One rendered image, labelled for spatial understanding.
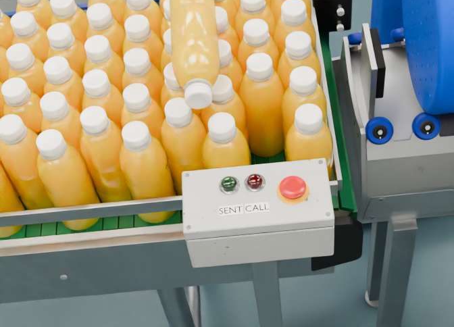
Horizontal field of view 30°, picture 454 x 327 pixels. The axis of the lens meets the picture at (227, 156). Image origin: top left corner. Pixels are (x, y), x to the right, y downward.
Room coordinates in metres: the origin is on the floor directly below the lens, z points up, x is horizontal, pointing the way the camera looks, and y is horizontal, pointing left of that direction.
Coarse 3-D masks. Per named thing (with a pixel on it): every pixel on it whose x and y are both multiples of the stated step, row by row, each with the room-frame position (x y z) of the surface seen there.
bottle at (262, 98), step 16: (256, 80) 0.84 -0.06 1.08; (272, 80) 0.84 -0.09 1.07; (240, 96) 0.85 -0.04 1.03; (256, 96) 0.83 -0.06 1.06; (272, 96) 0.83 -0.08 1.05; (256, 112) 0.83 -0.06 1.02; (272, 112) 0.82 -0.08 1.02; (256, 128) 0.83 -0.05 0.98; (272, 128) 0.82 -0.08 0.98; (256, 144) 0.83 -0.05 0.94; (272, 144) 0.82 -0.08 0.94
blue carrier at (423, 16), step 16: (416, 0) 0.92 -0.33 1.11; (432, 0) 0.84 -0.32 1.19; (448, 0) 0.82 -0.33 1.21; (416, 16) 0.91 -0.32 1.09; (432, 16) 0.83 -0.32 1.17; (448, 16) 0.80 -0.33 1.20; (416, 32) 0.90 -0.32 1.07; (432, 32) 0.81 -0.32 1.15; (448, 32) 0.78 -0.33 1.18; (416, 48) 0.89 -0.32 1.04; (432, 48) 0.80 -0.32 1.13; (448, 48) 0.77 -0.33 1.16; (416, 64) 0.88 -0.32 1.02; (432, 64) 0.79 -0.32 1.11; (448, 64) 0.76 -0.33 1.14; (416, 80) 0.86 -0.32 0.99; (432, 80) 0.78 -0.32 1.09; (448, 80) 0.75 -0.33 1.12; (416, 96) 0.85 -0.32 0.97; (432, 96) 0.77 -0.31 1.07; (448, 96) 0.75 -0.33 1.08; (432, 112) 0.77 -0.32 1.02; (448, 112) 0.77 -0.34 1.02
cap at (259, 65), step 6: (258, 54) 0.87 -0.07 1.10; (264, 54) 0.87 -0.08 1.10; (252, 60) 0.86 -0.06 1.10; (258, 60) 0.86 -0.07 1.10; (264, 60) 0.86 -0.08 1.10; (270, 60) 0.86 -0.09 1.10; (252, 66) 0.85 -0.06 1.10; (258, 66) 0.85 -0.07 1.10; (264, 66) 0.85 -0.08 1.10; (270, 66) 0.85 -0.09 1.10; (252, 72) 0.84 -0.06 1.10; (258, 72) 0.84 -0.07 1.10; (264, 72) 0.84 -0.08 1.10; (270, 72) 0.85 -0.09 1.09; (258, 78) 0.84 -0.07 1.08
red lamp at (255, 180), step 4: (248, 176) 0.65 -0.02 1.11; (252, 176) 0.65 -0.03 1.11; (256, 176) 0.65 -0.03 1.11; (260, 176) 0.65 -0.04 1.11; (248, 180) 0.64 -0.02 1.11; (252, 180) 0.64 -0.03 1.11; (256, 180) 0.64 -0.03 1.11; (260, 180) 0.64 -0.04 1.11; (248, 184) 0.64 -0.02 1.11; (252, 184) 0.64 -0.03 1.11; (256, 184) 0.63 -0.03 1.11; (260, 184) 0.64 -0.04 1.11
